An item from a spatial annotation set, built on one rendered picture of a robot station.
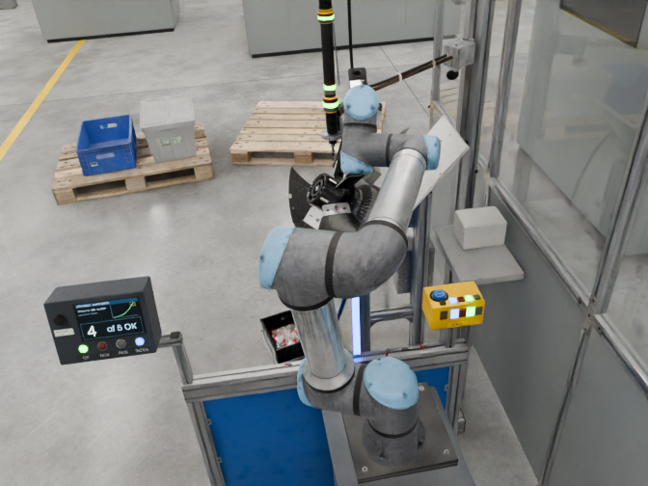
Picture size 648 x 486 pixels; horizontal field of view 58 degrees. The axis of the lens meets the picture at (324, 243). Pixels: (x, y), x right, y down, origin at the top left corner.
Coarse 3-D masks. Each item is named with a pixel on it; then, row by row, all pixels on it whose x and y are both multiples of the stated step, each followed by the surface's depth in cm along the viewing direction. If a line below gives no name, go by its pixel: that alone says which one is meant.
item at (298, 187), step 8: (296, 176) 222; (288, 184) 231; (296, 184) 223; (304, 184) 216; (288, 192) 232; (296, 192) 224; (304, 192) 217; (296, 200) 226; (304, 200) 220; (296, 208) 227; (304, 208) 222; (296, 216) 229; (304, 216) 224
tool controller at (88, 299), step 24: (72, 288) 159; (96, 288) 157; (120, 288) 156; (144, 288) 155; (48, 312) 152; (72, 312) 153; (96, 312) 154; (120, 312) 154; (144, 312) 155; (72, 336) 155; (120, 336) 157; (144, 336) 158; (72, 360) 158; (96, 360) 159
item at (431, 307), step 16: (432, 288) 175; (448, 288) 175; (464, 288) 175; (432, 304) 170; (448, 304) 169; (464, 304) 169; (480, 304) 170; (432, 320) 171; (448, 320) 172; (464, 320) 173; (480, 320) 174
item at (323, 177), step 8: (320, 176) 200; (328, 176) 196; (312, 184) 203; (320, 184) 199; (328, 184) 194; (336, 184) 196; (312, 192) 200; (320, 192) 194; (328, 192) 194; (336, 192) 195; (344, 192) 199; (352, 192) 199; (312, 200) 196; (320, 200) 195; (328, 200) 195; (336, 200) 196; (344, 200) 199; (352, 200) 197; (320, 208) 198; (352, 208) 197
